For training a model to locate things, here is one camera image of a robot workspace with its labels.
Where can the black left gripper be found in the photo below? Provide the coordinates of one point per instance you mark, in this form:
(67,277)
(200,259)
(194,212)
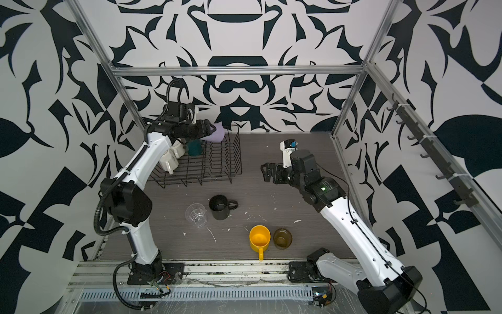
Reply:
(204,131)

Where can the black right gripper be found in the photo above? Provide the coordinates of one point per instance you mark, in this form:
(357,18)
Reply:
(279,169)

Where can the lilac plastic cup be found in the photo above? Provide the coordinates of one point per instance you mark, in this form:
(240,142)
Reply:
(217,136)

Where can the green mug white inside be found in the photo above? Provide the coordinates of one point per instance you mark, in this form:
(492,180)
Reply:
(194,148)

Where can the black wire dish rack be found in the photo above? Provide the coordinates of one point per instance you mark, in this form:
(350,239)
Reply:
(218,162)

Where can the cream white ceramic mug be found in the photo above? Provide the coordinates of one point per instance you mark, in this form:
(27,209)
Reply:
(169,162)

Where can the olive tinted glass cup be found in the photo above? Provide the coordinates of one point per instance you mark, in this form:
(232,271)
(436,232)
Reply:
(282,238)

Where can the clear glass cup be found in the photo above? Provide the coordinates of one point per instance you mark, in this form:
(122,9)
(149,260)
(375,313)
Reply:
(197,215)

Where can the white mug red inside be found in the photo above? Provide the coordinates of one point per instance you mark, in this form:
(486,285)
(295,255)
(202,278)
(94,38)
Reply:
(178,149)

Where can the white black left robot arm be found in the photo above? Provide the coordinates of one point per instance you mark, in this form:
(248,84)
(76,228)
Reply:
(124,206)

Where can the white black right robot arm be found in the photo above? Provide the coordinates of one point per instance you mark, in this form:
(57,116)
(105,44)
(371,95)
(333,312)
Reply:
(380,281)

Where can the black ceramic mug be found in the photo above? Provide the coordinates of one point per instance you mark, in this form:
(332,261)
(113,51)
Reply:
(221,206)

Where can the yellow ceramic mug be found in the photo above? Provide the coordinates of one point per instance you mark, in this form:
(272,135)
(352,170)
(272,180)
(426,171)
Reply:
(259,239)

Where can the green circuit board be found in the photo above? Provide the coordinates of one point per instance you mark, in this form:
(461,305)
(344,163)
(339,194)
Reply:
(323,295)

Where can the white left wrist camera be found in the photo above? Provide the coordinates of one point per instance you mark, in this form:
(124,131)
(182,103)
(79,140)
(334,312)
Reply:
(190,114)

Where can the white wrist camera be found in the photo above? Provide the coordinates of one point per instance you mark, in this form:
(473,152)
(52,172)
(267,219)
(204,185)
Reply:
(190,114)
(287,148)

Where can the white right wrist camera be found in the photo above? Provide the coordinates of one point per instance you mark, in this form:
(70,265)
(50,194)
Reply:
(287,148)

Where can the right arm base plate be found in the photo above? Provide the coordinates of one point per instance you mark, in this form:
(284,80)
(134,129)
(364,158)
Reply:
(313,272)

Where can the white slotted cable duct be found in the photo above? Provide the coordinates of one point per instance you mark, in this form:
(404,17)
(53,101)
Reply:
(185,294)

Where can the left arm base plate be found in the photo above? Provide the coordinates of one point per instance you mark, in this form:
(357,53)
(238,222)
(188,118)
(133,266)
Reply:
(164,274)

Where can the black wall hook rail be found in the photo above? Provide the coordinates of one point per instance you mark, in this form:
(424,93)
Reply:
(436,152)

